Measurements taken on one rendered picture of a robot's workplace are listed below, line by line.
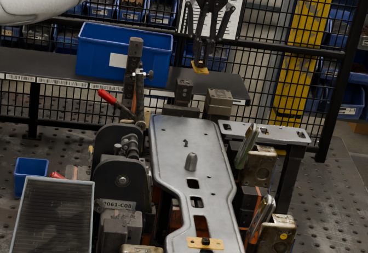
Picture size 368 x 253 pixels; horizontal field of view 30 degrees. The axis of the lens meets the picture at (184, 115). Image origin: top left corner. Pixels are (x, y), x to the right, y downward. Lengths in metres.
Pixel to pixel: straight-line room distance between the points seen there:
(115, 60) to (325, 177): 0.93
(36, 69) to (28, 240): 1.10
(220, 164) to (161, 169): 0.18
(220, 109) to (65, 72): 0.52
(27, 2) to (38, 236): 0.43
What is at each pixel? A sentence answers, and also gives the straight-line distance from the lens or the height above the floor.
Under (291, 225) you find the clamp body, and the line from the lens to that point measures 1.64.
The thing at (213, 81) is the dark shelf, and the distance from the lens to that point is 2.38.
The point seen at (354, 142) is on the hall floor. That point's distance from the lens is 4.73.
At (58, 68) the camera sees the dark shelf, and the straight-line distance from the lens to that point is 2.30.
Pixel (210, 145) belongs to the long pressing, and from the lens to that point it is 2.01.
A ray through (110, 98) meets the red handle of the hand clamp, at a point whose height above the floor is 1.13.
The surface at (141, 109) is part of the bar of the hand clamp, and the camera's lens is 1.89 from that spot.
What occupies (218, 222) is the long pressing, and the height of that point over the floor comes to 1.00.
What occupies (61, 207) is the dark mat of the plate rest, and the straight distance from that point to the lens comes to 1.35.
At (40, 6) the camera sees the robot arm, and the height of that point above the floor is 1.50.
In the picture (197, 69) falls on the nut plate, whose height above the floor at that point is 1.27.
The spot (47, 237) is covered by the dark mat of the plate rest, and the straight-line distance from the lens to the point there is 1.26.
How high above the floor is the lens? 1.91
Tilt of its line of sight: 25 degrees down
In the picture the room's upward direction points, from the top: 10 degrees clockwise
